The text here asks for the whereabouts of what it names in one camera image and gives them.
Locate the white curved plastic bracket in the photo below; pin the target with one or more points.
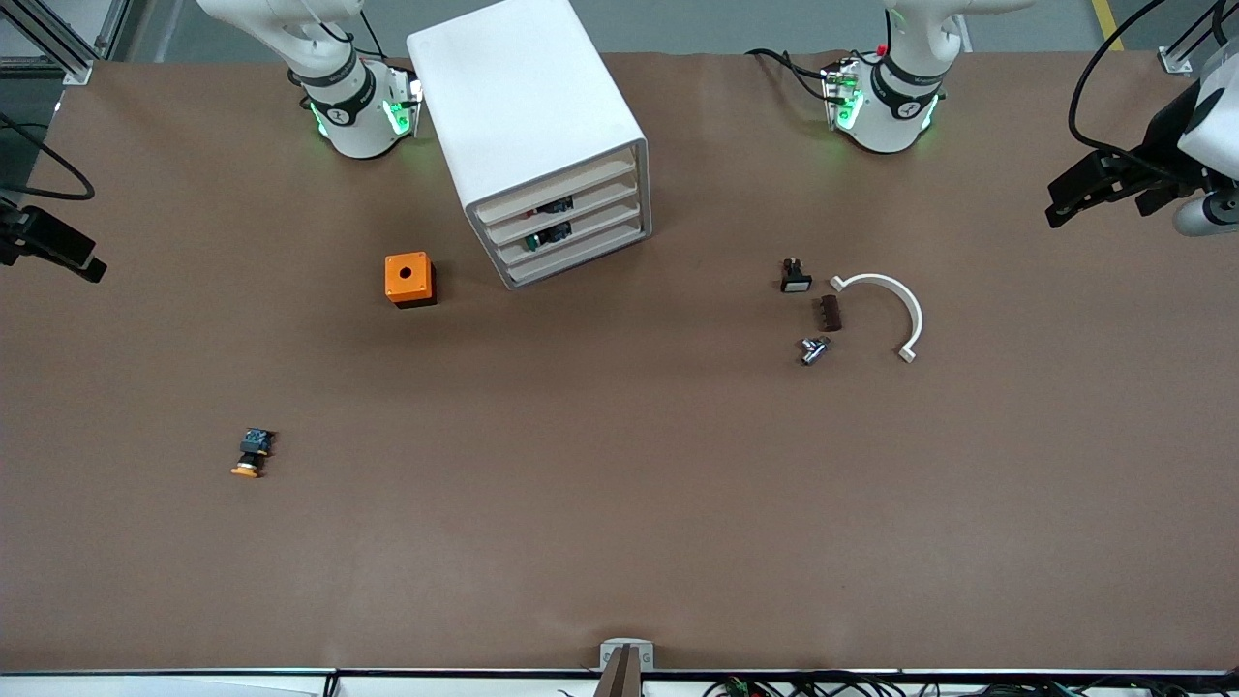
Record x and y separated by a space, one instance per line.
886 282

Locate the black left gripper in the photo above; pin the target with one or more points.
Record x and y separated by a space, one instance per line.
1158 155

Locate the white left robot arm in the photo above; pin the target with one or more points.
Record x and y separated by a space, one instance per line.
886 116

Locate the green push button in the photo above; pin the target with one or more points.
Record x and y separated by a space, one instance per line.
552 234

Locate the white drawer cabinet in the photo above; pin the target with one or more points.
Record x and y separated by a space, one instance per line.
513 87

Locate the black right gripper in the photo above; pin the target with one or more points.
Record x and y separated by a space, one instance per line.
39 235

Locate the shiny metal tee fitting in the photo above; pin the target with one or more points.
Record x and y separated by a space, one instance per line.
813 350

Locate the yellow mushroom push button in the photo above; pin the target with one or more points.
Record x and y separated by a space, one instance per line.
255 447

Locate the black white-faced square button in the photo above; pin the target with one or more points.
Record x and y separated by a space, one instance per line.
796 279

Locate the orange button enclosure box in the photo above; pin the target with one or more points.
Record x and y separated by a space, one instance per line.
407 276

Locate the brown camera post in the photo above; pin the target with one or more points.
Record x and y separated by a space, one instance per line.
621 678

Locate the grey metal mounting bracket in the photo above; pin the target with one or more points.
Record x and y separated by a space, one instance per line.
610 651

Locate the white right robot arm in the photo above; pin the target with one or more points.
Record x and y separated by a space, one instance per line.
353 116

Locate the white plastic drawer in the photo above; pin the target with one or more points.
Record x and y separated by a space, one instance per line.
600 194
600 169
600 240
600 217

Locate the aluminium frame profile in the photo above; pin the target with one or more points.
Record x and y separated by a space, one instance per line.
1176 60
77 70

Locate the dark brown ribbed block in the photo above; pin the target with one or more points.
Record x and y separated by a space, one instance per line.
829 313

